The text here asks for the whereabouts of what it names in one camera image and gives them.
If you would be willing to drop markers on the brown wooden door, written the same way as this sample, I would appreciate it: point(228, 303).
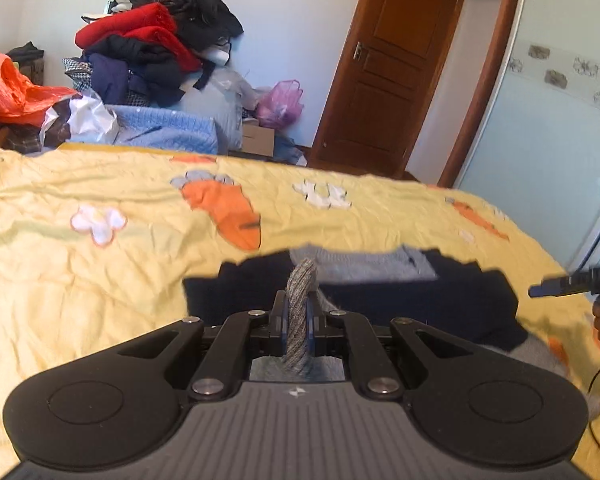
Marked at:
point(395, 60)

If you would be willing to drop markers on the grey sweater with navy sleeves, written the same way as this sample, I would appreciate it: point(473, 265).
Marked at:
point(455, 305)

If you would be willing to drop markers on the cardboard box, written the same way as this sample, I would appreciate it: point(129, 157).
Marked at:
point(257, 140)

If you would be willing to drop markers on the black garment pile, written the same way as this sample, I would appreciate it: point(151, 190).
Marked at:
point(195, 5)

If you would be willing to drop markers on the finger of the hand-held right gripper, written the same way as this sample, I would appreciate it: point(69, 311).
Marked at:
point(560, 285)

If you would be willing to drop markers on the grey plastic bag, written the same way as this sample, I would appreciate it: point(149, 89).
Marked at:
point(225, 105)

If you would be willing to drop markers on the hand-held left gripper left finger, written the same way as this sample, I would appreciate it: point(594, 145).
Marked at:
point(281, 325)

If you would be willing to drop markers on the white crumpled plastic bag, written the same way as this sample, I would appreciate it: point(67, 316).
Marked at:
point(82, 117)

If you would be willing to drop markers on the pink plastic bag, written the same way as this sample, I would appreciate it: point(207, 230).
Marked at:
point(280, 105)

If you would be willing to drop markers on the navy garment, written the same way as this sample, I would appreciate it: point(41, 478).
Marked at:
point(125, 67)

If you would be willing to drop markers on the red garment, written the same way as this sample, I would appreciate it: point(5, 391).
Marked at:
point(130, 27)

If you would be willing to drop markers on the brown wooden door frame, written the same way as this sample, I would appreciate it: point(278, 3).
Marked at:
point(485, 85)

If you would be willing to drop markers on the dark cloth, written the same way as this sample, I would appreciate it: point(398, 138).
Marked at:
point(25, 55)

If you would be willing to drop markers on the white wardrobe sliding door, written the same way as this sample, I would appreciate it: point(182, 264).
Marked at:
point(555, 110)

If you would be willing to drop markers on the light blue knitted blanket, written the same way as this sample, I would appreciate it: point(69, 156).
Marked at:
point(170, 127)

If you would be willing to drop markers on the orange plastic bag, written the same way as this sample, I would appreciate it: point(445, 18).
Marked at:
point(10, 87)

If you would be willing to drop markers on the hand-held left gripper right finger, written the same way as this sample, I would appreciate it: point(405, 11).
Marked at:
point(311, 335)

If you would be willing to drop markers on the houndstooth cloth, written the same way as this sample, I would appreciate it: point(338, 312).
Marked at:
point(77, 72)

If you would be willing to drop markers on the yellow carrot print blanket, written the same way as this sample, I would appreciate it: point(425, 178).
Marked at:
point(105, 285)

